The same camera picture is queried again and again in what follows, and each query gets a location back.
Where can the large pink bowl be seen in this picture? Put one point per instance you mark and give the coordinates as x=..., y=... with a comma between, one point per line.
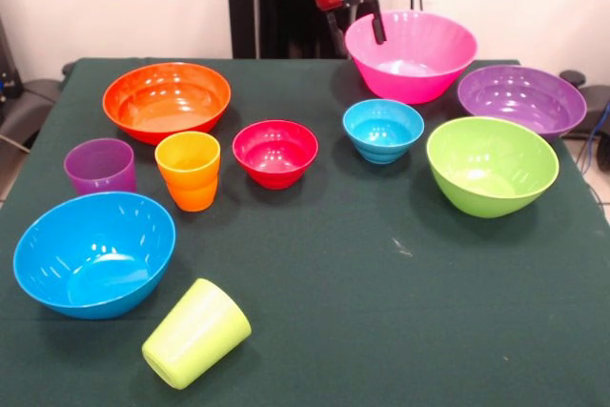
x=414, y=59

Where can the green cup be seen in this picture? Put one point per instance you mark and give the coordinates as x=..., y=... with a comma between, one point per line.
x=193, y=338

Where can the small blue bowl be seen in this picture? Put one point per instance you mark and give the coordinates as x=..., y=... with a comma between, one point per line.
x=383, y=133

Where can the small red-pink bowl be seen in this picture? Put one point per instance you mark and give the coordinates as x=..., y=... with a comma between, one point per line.
x=275, y=154

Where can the large purple bowl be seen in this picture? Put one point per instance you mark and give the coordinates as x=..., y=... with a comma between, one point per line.
x=522, y=97

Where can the large green bowl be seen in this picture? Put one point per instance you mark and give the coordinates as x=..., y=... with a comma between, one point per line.
x=491, y=168

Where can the large orange-red bowl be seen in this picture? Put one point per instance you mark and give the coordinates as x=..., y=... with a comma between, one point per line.
x=167, y=97

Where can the orange cup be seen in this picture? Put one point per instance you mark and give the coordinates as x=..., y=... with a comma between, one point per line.
x=188, y=178

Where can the dark green tablecloth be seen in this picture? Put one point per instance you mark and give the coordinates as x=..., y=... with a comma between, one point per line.
x=333, y=283

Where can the purple cup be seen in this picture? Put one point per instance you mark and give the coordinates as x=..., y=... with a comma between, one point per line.
x=100, y=168

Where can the large blue bowl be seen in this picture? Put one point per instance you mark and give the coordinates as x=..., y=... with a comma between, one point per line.
x=95, y=254

